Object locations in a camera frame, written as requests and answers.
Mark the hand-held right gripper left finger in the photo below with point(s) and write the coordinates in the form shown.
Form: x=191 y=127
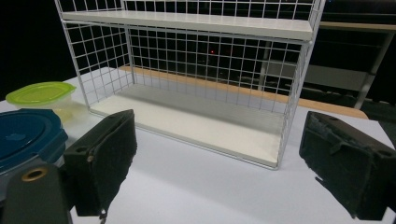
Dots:
x=102 y=161

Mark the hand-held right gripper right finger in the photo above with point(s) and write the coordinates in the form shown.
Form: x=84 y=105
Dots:
x=348 y=161

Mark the yellow-green bowl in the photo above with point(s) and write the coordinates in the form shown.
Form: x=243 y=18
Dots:
x=40 y=93

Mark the glass container with blue lid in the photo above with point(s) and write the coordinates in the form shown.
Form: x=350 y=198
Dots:
x=25 y=133

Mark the white-framed desk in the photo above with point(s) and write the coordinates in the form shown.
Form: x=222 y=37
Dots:
x=342 y=77

